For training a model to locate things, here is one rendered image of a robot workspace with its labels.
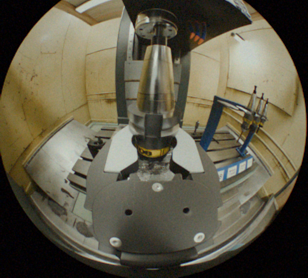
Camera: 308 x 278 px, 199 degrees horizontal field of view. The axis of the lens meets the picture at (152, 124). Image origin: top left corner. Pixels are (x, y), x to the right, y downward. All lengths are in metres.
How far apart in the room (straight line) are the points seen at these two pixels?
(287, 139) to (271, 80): 0.50
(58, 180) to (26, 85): 0.80
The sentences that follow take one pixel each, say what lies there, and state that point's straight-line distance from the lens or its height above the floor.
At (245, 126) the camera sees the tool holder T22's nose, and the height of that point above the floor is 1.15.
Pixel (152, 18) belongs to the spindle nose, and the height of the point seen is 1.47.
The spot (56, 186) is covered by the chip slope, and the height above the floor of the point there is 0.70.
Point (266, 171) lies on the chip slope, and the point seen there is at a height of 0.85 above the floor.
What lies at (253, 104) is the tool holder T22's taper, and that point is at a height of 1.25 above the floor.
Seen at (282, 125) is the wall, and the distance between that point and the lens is 1.02.
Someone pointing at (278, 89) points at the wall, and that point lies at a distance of 1.06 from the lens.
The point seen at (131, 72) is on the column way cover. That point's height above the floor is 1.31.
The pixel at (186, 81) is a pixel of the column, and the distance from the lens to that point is 0.88.
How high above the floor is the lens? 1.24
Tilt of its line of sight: 28 degrees down
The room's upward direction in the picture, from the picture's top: 3 degrees clockwise
